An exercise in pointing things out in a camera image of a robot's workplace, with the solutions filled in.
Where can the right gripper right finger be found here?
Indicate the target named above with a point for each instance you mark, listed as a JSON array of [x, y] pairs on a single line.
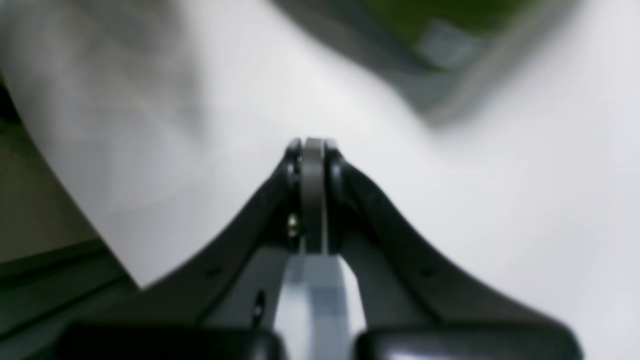
[[418, 304]]

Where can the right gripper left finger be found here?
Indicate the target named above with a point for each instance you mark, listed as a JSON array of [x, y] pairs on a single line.
[[221, 304]]

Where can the aluminium frame rail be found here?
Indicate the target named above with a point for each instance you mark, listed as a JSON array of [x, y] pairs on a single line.
[[41, 294]]

